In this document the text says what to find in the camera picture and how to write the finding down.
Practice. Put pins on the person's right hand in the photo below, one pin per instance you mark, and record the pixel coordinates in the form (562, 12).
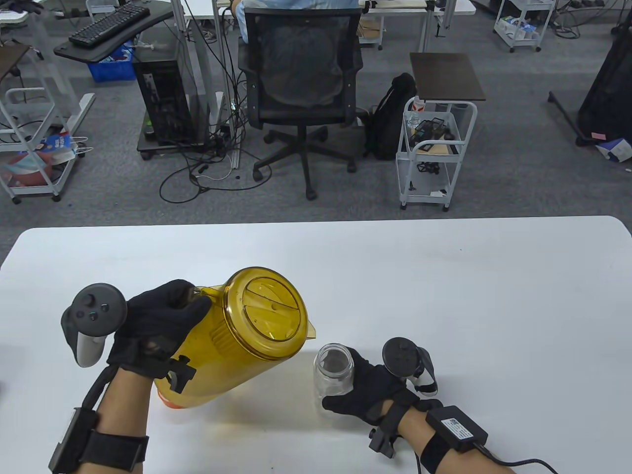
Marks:
(375, 395)

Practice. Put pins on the person's left hand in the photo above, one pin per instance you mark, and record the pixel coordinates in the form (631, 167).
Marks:
(158, 316)

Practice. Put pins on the clear water cup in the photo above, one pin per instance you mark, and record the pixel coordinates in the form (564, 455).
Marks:
(326, 390)

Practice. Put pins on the orange cup lid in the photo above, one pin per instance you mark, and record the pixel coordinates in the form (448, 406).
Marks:
(170, 404)

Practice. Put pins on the yellow transparent kettle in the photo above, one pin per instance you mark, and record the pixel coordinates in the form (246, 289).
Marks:
(256, 316)

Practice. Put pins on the person's left forearm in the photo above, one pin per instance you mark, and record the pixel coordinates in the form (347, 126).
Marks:
(123, 405)

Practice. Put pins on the person's right forearm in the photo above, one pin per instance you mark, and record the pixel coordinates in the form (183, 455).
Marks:
(414, 429)

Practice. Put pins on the grey right hand controller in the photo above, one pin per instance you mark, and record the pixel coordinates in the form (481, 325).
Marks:
(400, 355)

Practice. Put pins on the grey hand controller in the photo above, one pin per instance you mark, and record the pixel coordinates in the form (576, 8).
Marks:
(94, 306)
(400, 355)

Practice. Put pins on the grey left hand controller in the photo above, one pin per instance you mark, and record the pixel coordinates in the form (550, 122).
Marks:
(94, 306)

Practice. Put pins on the black right wrist sensor box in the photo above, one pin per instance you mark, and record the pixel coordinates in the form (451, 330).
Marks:
(456, 427)

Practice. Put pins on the black wrist sensor box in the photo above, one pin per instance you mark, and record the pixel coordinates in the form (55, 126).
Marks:
(456, 427)
(69, 444)

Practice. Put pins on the black left wrist sensor box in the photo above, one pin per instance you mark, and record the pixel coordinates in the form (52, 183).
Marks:
(69, 444)

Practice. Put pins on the white rolling cart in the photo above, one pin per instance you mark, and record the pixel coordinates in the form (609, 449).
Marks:
(424, 200)
(54, 190)
(524, 45)

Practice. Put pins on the black wheeled platform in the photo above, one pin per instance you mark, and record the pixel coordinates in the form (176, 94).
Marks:
(148, 143)

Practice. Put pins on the blue white bag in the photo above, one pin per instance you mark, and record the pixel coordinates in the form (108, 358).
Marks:
(58, 145)

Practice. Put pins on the black computer tower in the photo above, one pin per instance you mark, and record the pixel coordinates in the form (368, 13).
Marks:
(158, 98)

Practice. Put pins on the blue plastic crate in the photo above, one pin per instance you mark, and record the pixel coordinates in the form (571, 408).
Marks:
(111, 70)

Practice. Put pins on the black backpack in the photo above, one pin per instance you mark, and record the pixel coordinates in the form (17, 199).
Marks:
(390, 118)

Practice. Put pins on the black mesh office chair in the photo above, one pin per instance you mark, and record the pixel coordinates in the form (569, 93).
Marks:
(296, 59)

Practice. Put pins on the black keyboard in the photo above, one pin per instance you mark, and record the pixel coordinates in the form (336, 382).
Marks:
(108, 23)

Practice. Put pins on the dark brown side table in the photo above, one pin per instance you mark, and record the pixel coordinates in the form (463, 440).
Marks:
(444, 76)
(10, 57)

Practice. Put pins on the black curved desk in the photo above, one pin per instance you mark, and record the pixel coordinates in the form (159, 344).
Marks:
(160, 14)

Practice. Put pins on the white long desk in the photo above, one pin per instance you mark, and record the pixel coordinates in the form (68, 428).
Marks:
(197, 6)

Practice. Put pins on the white blue box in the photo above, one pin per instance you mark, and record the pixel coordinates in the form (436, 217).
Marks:
(617, 150)

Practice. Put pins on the cardboard box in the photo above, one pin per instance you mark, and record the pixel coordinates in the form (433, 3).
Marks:
(371, 30)

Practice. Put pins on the black fabric stand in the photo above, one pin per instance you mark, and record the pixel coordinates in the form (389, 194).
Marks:
(607, 98)

